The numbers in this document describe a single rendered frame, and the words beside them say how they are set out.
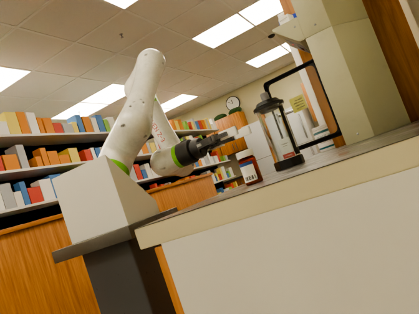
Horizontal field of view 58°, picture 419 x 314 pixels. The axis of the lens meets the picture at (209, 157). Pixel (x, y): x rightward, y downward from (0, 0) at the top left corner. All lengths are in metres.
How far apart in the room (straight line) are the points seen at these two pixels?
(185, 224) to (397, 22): 1.58
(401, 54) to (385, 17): 0.19
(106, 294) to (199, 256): 0.73
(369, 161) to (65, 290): 2.41
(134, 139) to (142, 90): 0.22
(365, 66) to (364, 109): 0.18
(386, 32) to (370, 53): 0.31
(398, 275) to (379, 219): 0.08
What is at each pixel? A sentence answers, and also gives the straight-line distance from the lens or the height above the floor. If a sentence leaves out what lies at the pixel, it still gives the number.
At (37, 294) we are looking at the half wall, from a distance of 2.64.
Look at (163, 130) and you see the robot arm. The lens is 1.63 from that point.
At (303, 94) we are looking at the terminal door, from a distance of 1.97.
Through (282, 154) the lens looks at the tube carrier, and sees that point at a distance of 1.27.
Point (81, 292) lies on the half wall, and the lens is 2.85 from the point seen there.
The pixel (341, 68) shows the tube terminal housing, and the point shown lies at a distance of 1.63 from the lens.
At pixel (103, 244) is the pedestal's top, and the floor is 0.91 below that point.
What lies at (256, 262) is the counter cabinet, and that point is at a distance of 0.63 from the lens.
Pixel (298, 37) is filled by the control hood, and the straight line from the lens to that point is 1.68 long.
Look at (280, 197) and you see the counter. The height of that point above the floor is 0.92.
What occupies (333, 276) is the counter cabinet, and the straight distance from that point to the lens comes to 0.61.
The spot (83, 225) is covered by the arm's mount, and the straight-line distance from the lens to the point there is 1.36.
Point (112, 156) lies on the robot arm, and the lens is 1.41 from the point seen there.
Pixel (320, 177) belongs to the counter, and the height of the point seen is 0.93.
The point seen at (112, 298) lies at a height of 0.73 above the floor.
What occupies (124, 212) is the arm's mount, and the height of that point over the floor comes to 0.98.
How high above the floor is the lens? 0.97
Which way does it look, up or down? 4 degrees up
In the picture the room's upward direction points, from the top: 20 degrees counter-clockwise
